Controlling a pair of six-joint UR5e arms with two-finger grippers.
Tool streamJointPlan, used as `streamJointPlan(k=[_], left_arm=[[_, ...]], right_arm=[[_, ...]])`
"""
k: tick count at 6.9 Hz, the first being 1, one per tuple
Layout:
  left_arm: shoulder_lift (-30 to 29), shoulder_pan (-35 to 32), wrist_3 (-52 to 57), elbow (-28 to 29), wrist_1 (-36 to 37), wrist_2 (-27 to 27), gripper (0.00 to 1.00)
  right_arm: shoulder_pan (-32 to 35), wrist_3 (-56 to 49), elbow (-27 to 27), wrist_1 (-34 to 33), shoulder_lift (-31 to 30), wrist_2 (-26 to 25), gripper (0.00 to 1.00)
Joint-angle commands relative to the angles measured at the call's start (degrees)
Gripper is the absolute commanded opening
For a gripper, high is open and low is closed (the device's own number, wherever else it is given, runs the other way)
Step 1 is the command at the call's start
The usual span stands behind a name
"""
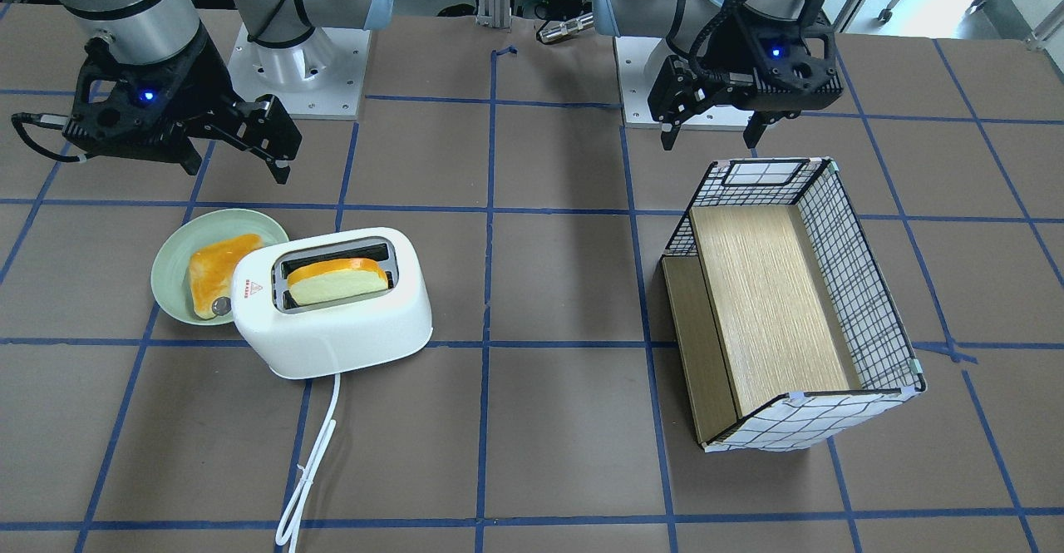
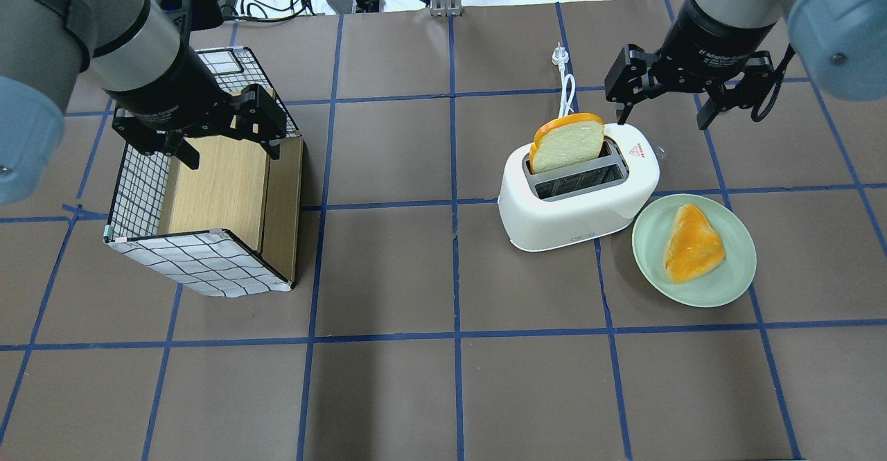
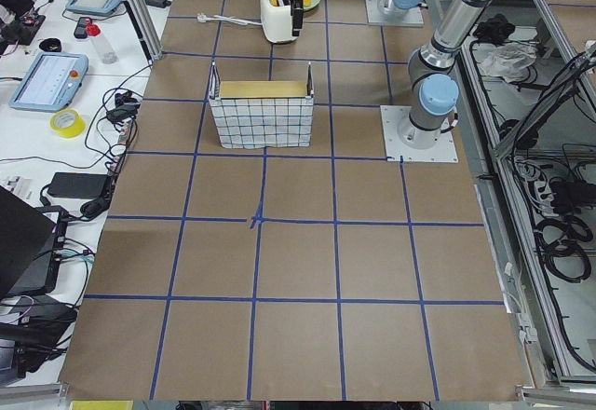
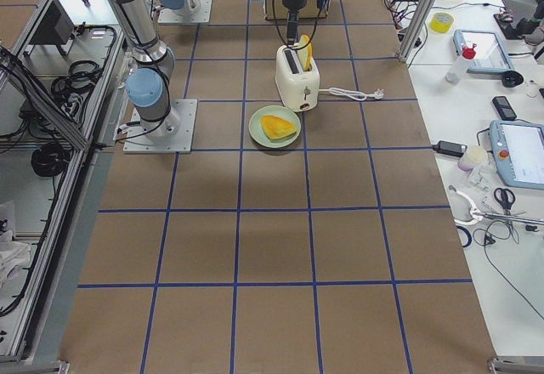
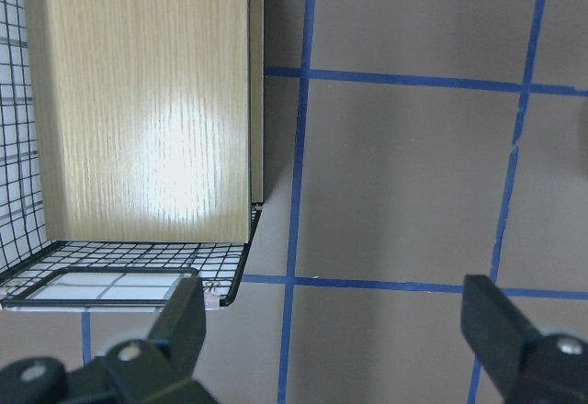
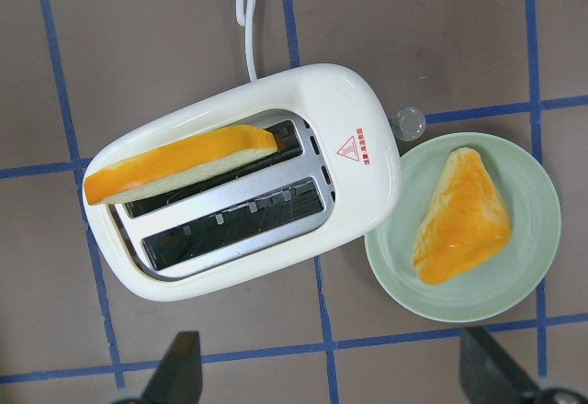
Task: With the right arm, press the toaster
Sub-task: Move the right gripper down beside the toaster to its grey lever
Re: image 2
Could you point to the toast slice in toaster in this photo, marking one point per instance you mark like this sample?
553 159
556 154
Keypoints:
574 139

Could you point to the black power adapter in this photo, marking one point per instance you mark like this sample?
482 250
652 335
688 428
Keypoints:
342 7

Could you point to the white toaster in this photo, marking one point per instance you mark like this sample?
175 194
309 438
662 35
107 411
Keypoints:
581 202

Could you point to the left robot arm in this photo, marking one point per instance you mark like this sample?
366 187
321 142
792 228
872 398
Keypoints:
138 52

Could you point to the orange bread on plate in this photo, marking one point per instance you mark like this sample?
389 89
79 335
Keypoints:
694 247

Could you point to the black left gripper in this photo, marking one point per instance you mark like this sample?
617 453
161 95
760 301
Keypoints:
168 93

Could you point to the light green plate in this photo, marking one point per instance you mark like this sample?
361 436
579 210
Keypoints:
724 284

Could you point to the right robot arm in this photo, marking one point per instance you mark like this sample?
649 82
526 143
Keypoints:
841 43

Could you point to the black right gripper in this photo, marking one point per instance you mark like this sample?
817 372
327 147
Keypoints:
714 48

